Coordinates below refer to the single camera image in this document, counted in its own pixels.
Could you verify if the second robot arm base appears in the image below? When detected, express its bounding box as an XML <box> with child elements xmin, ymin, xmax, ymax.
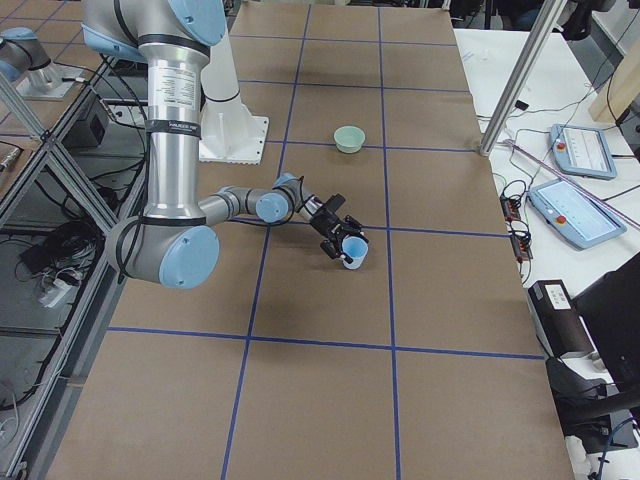
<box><xmin>1</xmin><ymin>27</ymin><xmax>83</xmax><ymax>101</ymax></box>

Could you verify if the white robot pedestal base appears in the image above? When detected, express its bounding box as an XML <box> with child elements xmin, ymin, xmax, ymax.
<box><xmin>199</xmin><ymin>33</ymin><xmax>269</xmax><ymax>165</ymax></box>

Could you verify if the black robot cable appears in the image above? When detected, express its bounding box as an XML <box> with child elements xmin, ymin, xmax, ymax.
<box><xmin>234</xmin><ymin>174</ymin><xmax>321</xmax><ymax>229</ymax></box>

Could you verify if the blue teach pendant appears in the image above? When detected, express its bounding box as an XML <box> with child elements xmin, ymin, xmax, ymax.
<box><xmin>550</xmin><ymin>124</ymin><xmax>617</xmax><ymax>180</ymax></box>
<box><xmin>528</xmin><ymin>179</ymin><xmax>627</xmax><ymax>250</ymax></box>

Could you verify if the near blue teach pendant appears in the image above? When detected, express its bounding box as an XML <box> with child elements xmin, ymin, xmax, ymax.
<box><xmin>528</xmin><ymin>179</ymin><xmax>627</xmax><ymax>250</ymax></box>

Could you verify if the black electronics box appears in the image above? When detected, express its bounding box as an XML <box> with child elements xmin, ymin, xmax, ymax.
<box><xmin>64</xmin><ymin>100</ymin><xmax>109</xmax><ymax>148</ymax></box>

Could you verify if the black power adapter box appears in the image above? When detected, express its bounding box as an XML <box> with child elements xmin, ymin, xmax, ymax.
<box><xmin>527</xmin><ymin>279</ymin><xmax>594</xmax><ymax>359</ymax></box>

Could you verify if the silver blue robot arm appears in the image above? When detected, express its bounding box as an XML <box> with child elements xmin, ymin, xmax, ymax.
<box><xmin>82</xmin><ymin>1</ymin><xmax>368</xmax><ymax>289</ymax></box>

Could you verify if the mint green bowl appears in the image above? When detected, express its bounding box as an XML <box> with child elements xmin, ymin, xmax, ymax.
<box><xmin>333</xmin><ymin>125</ymin><xmax>366</xmax><ymax>154</ymax></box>

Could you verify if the aluminium frame post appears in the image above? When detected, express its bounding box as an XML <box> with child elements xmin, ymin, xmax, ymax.
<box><xmin>478</xmin><ymin>0</ymin><xmax>567</xmax><ymax>157</ymax></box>

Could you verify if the far blue teach pendant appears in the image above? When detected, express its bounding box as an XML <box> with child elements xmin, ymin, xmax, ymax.
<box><xmin>550</xmin><ymin>124</ymin><xmax>617</xmax><ymax>180</ymax></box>

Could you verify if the light blue plastic cup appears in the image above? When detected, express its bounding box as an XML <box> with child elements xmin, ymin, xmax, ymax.
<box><xmin>342</xmin><ymin>236</ymin><xmax>369</xmax><ymax>270</ymax></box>

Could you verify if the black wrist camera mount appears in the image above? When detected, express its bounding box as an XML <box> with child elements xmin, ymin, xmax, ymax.
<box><xmin>323</xmin><ymin>194</ymin><xmax>346</xmax><ymax>214</ymax></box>

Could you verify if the aluminium frame side rack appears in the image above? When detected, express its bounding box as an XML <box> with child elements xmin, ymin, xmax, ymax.
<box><xmin>1</xmin><ymin>43</ymin><xmax>146</xmax><ymax>479</ymax></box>

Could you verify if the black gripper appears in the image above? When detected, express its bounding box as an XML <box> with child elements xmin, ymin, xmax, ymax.
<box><xmin>309</xmin><ymin>199</ymin><xmax>369</xmax><ymax>263</ymax></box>

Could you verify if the brown paper table mat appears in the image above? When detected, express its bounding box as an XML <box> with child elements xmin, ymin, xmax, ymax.
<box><xmin>48</xmin><ymin>3</ymin><xmax>573</xmax><ymax>479</ymax></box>

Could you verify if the small black square device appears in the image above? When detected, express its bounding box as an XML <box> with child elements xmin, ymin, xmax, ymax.
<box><xmin>515</xmin><ymin>100</ymin><xmax>529</xmax><ymax>111</ymax></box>

